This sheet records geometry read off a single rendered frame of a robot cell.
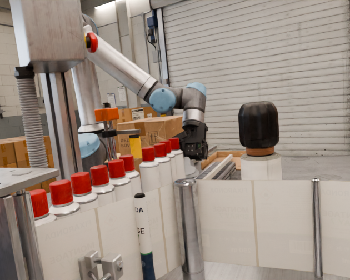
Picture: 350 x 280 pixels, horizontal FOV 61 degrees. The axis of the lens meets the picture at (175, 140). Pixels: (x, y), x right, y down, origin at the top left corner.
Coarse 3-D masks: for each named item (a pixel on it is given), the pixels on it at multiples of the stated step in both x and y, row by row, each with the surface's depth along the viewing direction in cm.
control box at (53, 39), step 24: (24, 0) 48; (48, 0) 50; (72, 0) 52; (24, 24) 48; (48, 24) 50; (72, 24) 52; (24, 48) 52; (48, 48) 50; (72, 48) 52; (48, 72) 65
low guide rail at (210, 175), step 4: (228, 156) 139; (224, 160) 131; (228, 160) 136; (220, 164) 124; (224, 164) 129; (216, 168) 118; (220, 168) 122; (212, 172) 112; (216, 172) 117; (208, 176) 107; (212, 176) 112
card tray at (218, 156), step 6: (210, 156) 167; (216, 156) 178; (222, 156) 178; (234, 156) 175; (240, 156) 174; (204, 162) 157; (210, 162) 166; (240, 162) 160; (204, 168) 154; (240, 168) 146
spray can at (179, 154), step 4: (168, 140) 90; (172, 140) 89; (176, 140) 89; (172, 144) 89; (176, 144) 89; (172, 148) 89; (176, 148) 89; (172, 152) 89; (176, 152) 89; (180, 152) 89; (176, 156) 88; (180, 156) 89; (176, 160) 88; (180, 160) 89; (176, 164) 89; (180, 164) 89; (176, 168) 89; (180, 168) 89; (180, 172) 89; (184, 172) 91; (180, 176) 89; (184, 176) 91
